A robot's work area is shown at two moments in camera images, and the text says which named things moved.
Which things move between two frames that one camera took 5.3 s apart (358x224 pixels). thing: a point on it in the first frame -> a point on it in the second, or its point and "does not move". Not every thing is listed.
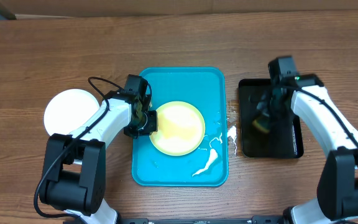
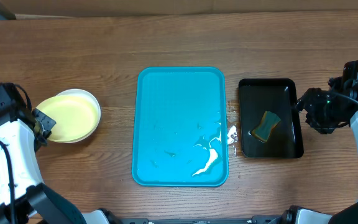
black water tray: x=265 y=132 does not move
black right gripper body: x=266 y=109 -> x=313 y=106
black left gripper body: x=148 y=124 -> x=50 y=123
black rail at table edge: x=247 y=220 does not move
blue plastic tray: x=206 y=88 does not move
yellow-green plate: x=181 y=128 -> x=75 y=117
